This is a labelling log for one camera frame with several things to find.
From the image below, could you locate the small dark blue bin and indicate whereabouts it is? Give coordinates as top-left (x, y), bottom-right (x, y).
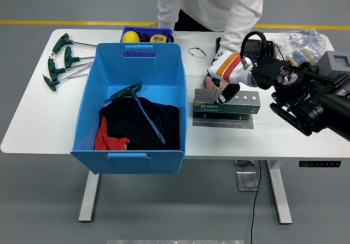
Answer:
top-left (119, 26), bottom-right (173, 44)

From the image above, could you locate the yellow ball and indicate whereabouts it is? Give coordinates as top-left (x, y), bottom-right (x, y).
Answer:
top-left (122, 31), bottom-right (140, 43)

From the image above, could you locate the black desk control panel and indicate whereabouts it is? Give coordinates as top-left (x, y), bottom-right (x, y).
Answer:
top-left (298, 160), bottom-right (342, 169)

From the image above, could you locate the yellow tape measure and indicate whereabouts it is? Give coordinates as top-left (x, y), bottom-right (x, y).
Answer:
top-left (149, 34), bottom-right (174, 44)

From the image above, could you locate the steel wire ring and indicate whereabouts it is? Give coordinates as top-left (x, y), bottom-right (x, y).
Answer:
top-left (188, 47), bottom-right (207, 59)

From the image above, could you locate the large blue plastic box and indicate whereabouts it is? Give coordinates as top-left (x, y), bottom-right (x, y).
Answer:
top-left (70, 42), bottom-right (189, 175)

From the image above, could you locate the white table leg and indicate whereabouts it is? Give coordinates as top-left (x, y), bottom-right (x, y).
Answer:
top-left (78, 170), bottom-right (101, 223)
top-left (266, 160), bottom-right (293, 225)

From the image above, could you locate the large green T-handle hex wrench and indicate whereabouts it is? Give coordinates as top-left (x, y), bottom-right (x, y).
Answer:
top-left (104, 82), bottom-right (167, 145)

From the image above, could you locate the clear plastic parts bag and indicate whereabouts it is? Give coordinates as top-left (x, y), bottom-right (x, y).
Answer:
top-left (278, 28), bottom-right (329, 64)

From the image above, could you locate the beige resistor tape strip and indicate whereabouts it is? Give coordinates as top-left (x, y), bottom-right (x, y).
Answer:
top-left (285, 49), bottom-right (319, 67)

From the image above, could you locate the black floor cable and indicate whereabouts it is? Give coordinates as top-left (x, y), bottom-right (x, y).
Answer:
top-left (250, 160), bottom-right (262, 244)

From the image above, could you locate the black cracked tablet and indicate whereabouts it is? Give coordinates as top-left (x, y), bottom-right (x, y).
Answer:
top-left (215, 37), bottom-right (276, 59)

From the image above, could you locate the person's left hand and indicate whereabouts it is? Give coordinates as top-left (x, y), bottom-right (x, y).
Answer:
top-left (202, 73), bottom-right (230, 91)

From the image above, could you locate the orange cloth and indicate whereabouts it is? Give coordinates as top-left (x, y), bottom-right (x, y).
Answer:
top-left (94, 117), bottom-right (131, 151)

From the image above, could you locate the grey square block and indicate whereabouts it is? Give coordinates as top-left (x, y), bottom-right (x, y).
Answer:
top-left (317, 50), bottom-right (350, 72)

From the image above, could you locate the square metal floor plate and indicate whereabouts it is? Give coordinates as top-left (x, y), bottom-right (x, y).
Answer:
top-left (236, 171), bottom-right (260, 192)

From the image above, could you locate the green metal SATA tool holder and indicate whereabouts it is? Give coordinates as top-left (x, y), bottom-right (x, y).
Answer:
top-left (192, 88), bottom-right (261, 130)

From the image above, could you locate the black cloth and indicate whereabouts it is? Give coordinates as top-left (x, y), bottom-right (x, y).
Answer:
top-left (98, 97), bottom-right (181, 151)

